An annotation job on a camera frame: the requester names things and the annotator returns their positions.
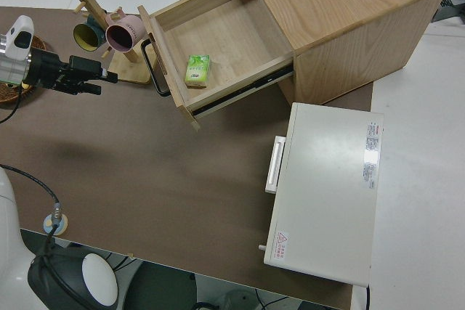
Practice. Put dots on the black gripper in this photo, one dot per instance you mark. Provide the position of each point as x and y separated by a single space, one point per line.
47 68

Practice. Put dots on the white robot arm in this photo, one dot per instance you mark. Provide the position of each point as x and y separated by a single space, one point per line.
5 223

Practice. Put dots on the wooden mug tree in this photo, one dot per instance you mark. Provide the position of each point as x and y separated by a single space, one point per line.
130 72

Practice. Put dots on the dark blue mug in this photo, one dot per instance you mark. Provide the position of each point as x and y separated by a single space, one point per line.
85 36

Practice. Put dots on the pink mug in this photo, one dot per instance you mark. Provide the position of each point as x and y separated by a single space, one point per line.
127 32

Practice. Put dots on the brown wicker basket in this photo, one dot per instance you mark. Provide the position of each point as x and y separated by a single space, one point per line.
7 96

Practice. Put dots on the green tissue packet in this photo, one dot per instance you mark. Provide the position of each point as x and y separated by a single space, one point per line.
198 70

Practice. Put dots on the brown table mat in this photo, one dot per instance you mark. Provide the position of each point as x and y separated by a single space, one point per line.
145 179

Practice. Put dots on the white toaster oven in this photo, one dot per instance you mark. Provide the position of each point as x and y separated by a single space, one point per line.
327 197

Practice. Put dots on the light wooden cabinet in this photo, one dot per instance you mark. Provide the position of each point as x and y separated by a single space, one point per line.
345 5

